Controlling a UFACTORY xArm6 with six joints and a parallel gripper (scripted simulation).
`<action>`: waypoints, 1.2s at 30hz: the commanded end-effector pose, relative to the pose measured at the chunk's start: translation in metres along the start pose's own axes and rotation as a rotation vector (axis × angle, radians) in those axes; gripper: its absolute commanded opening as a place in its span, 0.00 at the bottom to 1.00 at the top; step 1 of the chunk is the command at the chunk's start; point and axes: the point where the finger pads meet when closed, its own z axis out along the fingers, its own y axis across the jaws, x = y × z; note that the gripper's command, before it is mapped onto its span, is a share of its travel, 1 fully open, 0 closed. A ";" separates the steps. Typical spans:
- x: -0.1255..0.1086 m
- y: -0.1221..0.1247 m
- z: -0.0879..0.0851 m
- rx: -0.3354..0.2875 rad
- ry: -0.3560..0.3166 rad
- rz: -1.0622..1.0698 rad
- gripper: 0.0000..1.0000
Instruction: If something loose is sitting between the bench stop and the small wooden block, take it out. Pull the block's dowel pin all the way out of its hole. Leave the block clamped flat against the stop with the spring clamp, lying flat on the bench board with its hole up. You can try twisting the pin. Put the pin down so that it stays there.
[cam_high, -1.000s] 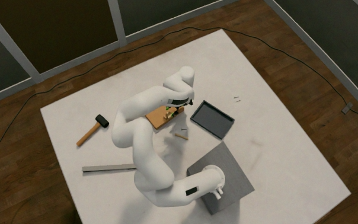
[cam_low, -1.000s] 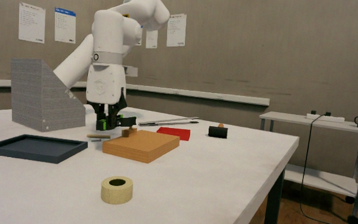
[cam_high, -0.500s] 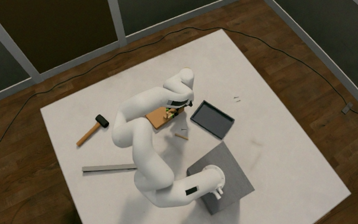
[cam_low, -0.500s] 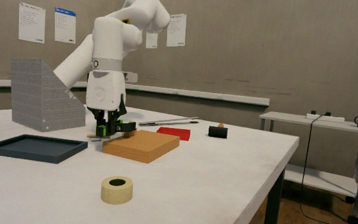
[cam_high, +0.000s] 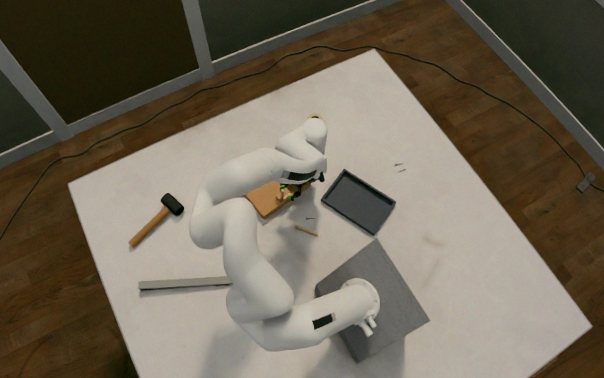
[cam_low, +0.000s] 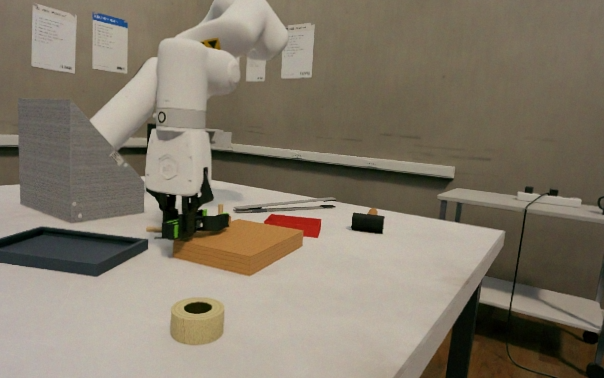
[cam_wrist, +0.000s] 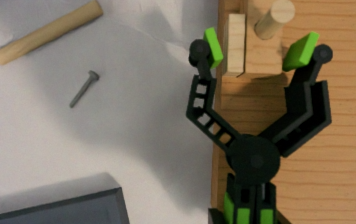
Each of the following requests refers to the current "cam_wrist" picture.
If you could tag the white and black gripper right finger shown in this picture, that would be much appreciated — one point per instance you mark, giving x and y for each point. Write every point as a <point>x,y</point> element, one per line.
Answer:
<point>281,219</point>

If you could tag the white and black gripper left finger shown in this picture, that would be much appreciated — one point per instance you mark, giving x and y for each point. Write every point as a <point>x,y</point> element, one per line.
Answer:
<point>215,216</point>

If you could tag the brown wooden board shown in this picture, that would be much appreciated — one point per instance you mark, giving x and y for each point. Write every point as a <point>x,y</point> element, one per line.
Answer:
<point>317,183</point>

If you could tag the tan wooden rod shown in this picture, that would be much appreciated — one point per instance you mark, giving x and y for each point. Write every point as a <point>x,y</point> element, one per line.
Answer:
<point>50,32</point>

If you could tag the small wooden block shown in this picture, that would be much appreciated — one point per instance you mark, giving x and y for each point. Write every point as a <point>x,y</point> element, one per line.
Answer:
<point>262,58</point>

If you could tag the wooden dowel pin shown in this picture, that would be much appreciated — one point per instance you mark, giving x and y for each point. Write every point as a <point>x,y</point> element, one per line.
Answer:
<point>279,14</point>

